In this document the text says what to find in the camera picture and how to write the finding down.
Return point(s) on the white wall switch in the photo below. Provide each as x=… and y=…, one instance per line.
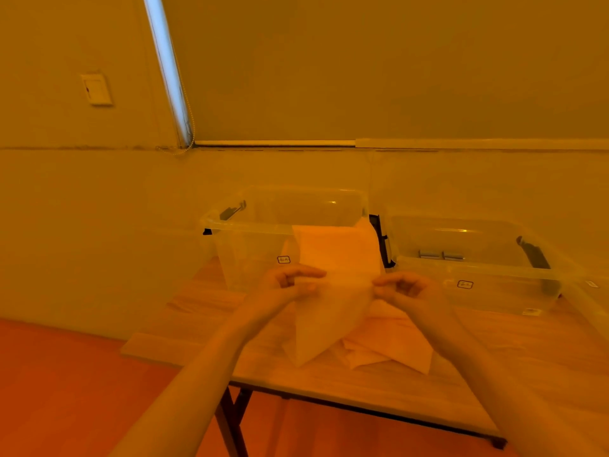
x=96, y=89

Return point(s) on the person's left forearm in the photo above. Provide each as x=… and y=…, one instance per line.
x=190, y=395

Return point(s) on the black bin latch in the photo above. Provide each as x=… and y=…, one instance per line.
x=535, y=254
x=232, y=211
x=382, y=242

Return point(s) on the pile of white cloths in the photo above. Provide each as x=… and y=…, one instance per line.
x=395, y=337

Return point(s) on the wooden table with black legs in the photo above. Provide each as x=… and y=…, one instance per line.
x=523, y=356

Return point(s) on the white cloth sheet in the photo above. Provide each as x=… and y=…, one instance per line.
x=333, y=261

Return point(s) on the person's left hand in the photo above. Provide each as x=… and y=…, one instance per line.
x=273, y=295

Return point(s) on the person's right forearm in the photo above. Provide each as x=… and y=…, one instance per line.
x=514, y=399

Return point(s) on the person's left thumb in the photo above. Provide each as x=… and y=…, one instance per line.
x=304, y=290

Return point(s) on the person's right hand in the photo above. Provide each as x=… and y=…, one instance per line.
x=418, y=299

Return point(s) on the person's right thumb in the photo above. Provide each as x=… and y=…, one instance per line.
x=388, y=293

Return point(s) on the small metal piece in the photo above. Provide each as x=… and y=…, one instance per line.
x=454, y=256
x=429, y=255

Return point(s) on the low clear plastic bin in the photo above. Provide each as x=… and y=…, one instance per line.
x=480, y=261

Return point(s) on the roller window blind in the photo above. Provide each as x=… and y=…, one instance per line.
x=380, y=66

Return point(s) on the tall clear plastic bin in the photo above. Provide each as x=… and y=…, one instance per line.
x=252, y=242

